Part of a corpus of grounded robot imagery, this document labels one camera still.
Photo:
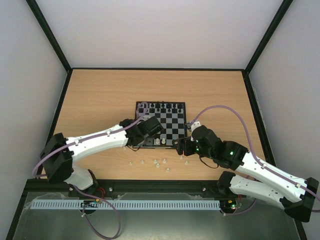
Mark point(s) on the black and silver chessboard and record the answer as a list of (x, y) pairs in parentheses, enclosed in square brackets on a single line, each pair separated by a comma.
[(174, 124)]

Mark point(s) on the black aluminium frame rail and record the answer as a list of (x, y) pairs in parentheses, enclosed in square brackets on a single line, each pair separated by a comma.
[(113, 188)]

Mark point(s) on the left controller circuit board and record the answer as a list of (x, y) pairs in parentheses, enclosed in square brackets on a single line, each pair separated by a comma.
[(90, 203)]

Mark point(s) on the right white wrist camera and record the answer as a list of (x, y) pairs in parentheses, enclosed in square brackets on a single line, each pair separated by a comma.
[(193, 125)]

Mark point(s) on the clear plastic sheet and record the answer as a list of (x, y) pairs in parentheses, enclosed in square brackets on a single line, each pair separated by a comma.
[(256, 220)]

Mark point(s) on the controller circuit board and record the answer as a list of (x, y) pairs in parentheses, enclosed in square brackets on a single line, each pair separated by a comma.
[(90, 203), (231, 205)]

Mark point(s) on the light blue slotted cable duct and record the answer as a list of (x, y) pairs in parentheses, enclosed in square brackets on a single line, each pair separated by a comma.
[(73, 204)]

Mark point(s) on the right controller circuit board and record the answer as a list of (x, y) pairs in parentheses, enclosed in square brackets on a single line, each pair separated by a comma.
[(231, 205)]

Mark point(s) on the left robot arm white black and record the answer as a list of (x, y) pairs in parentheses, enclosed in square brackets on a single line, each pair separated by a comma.
[(61, 154)]

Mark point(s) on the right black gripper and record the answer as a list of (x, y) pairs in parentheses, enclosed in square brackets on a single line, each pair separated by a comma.
[(181, 146)]

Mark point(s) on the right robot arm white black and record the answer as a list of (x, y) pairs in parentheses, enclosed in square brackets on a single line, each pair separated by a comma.
[(247, 174)]

